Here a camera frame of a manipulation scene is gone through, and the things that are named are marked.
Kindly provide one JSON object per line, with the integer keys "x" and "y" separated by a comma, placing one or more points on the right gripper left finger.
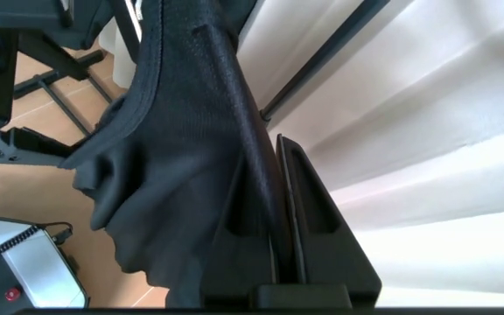
{"x": 234, "y": 262}

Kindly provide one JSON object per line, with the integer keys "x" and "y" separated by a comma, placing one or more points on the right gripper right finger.
{"x": 335, "y": 262}

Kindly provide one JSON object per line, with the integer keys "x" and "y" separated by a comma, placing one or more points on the black garment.
{"x": 182, "y": 131}

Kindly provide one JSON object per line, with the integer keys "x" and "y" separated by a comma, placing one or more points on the black clothes rack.
{"x": 322, "y": 52}

